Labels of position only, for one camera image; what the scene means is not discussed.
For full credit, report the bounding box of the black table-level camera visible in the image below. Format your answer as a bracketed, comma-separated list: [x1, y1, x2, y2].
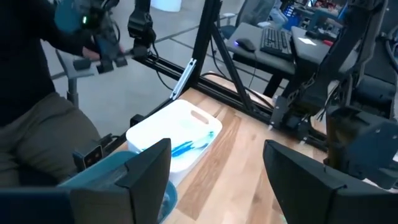
[72, 144, 105, 172]

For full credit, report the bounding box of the grey office chair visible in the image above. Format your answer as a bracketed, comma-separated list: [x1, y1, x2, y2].
[221, 0, 277, 40]

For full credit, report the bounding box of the blue toothbrush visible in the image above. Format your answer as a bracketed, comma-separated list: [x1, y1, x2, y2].
[170, 140, 206, 158]
[186, 131, 215, 150]

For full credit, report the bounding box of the person's hand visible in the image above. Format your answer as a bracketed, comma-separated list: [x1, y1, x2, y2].
[81, 45, 102, 62]

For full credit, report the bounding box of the black keyboard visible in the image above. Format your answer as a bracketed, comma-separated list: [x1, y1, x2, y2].
[259, 27, 294, 59]

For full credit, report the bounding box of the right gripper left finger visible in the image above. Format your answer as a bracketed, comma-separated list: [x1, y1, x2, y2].
[0, 138, 172, 224]

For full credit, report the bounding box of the black computer mouse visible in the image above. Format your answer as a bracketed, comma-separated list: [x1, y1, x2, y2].
[234, 37, 257, 53]

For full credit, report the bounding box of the grey stand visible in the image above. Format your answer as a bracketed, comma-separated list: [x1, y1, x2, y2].
[55, 49, 96, 108]

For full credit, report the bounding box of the leader arm handle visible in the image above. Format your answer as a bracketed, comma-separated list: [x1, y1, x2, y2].
[54, 0, 129, 75]

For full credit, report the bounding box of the grey desk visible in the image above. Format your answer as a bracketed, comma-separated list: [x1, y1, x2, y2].
[225, 21, 358, 98]

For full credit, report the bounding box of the black aluminium frame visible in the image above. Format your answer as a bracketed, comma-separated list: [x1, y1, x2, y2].
[105, 0, 329, 153]

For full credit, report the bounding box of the teal plastic bin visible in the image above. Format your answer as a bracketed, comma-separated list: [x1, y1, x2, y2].
[57, 151, 178, 224]

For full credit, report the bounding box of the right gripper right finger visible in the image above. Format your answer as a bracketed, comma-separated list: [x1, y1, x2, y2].
[262, 139, 398, 224]

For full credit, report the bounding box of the white plastic bin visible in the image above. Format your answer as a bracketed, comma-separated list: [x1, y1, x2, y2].
[126, 99, 223, 187]

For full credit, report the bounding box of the white paper sheet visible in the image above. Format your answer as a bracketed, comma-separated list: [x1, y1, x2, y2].
[297, 37, 317, 47]

